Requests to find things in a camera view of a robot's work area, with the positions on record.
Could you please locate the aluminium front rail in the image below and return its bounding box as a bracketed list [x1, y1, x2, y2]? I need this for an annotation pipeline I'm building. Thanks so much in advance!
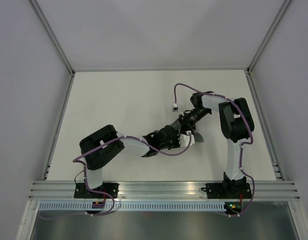
[27, 180, 300, 201]

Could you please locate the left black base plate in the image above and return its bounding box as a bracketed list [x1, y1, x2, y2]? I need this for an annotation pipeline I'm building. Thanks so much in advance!
[74, 182, 119, 199]

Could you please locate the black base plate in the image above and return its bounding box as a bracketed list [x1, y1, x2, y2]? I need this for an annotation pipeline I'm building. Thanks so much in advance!
[205, 183, 252, 200]
[74, 182, 119, 199]

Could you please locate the aluminium cage frame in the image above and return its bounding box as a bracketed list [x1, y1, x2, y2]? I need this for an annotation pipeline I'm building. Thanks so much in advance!
[38, 0, 283, 181]

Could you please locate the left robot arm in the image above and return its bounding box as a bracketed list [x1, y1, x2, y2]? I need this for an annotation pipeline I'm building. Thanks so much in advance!
[79, 124, 181, 198]

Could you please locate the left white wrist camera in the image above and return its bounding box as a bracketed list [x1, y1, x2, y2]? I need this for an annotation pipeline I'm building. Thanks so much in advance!
[179, 131, 195, 148]

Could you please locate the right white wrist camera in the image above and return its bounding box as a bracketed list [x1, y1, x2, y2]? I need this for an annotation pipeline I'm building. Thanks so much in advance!
[172, 103, 182, 113]

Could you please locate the white slotted cable duct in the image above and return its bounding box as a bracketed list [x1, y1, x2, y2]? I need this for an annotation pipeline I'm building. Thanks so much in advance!
[39, 201, 225, 212]

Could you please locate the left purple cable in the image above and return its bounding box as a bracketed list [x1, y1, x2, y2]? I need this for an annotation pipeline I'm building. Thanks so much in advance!
[72, 132, 193, 191]

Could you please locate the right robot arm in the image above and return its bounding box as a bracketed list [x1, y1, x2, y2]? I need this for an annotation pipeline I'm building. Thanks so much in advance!
[179, 91, 255, 199]

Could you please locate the grey cloth napkin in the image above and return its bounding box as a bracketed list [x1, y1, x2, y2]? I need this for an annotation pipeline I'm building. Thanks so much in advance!
[168, 117, 205, 144]

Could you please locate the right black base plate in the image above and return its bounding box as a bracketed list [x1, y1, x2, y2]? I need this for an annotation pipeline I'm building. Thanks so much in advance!
[205, 183, 252, 200]

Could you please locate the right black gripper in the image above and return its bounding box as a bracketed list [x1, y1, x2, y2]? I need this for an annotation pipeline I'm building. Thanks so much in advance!
[178, 107, 210, 133]

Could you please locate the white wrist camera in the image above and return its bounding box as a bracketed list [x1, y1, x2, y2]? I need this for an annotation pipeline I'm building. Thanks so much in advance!
[179, 131, 195, 148]
[172, 103, 182, 113]

